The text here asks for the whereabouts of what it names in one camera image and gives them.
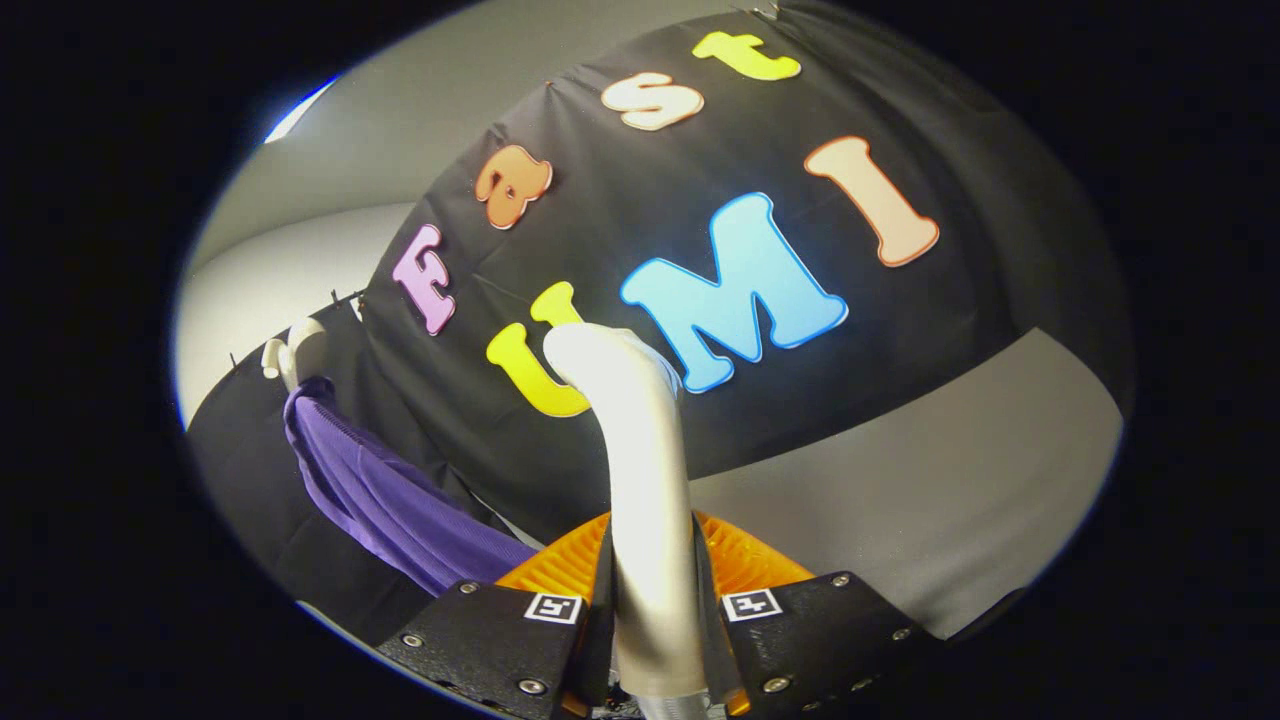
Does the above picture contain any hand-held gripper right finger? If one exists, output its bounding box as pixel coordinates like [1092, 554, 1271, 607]
[690, 510, 941, 720]

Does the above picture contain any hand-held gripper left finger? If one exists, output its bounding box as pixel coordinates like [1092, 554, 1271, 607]
[376, 512, 616, 720]

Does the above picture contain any purple corduroy jacket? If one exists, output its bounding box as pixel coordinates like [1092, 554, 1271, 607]
[283, 377, 541, 598]

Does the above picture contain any white garment steamer wand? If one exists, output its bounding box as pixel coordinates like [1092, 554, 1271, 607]
[543, 322, 713, 701]

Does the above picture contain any white clothes hanger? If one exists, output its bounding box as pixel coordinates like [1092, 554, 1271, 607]
[262, 318, 331, 393]

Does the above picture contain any ceiling light panel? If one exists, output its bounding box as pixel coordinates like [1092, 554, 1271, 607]
[265, 75, 341, 144]

